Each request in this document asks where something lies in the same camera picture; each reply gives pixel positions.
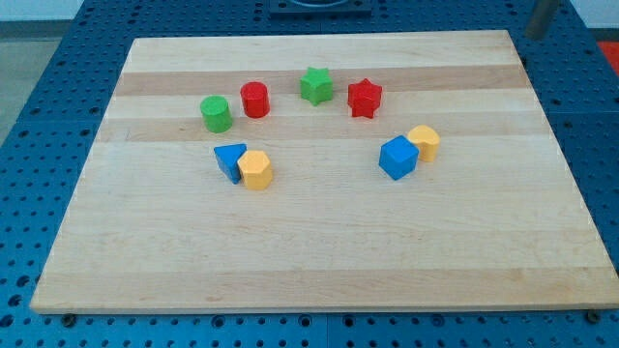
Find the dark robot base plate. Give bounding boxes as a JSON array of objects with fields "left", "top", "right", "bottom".
[{"left": 267, "top": 0, "right": 373, "bottom": 16}]

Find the green cylinder block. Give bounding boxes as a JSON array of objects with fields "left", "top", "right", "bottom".
[{"left": 200, "top": 95, "right": 233, "bottom": 133}]

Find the blue triangle block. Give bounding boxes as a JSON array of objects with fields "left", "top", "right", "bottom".
[{"left": 214, "top": 143, "right": 247, "bottom": 185}]

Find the yellow hexagon block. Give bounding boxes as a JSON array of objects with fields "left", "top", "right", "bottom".
[{"left": 237, "top": 150, "right": 274, "bottom": 190}]

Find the red star block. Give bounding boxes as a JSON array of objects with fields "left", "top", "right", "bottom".
[{"left": 347, "top": 78, "right": 383, "bottom": 119}]

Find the yellow heart block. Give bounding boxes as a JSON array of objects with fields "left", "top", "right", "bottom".
[{"left": 406, "top": 125, "right": 441, "bottom": 162}]

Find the red cylinder block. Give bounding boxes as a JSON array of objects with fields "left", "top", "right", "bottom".
[{"left": 240, "top": 81, "right": 270, "bottom": 118}]

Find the blue cube block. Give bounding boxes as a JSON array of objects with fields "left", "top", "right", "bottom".
[{"left": 378, "top": 135, "right": 420, "bottom": 181}]

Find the light wooden board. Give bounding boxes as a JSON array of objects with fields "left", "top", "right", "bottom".
[{"left": 30, "top": 30, "right": 618, "bottom": 314}]

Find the green star block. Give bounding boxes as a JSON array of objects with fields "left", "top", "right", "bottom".
[{"left": 300, "top": 67, "right": 333, "bottom": 106}]

